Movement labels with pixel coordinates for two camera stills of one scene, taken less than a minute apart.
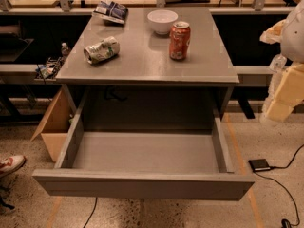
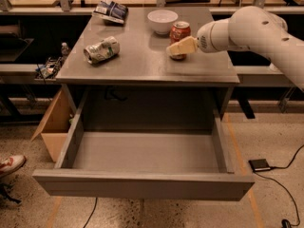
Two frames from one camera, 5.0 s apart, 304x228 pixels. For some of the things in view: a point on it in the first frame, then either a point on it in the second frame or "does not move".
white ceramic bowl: x=161 y=21 does not move
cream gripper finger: x=289 y=92 to x=185 y=45
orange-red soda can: x=180 y=36 does not move
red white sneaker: x=11 y=164 does not move
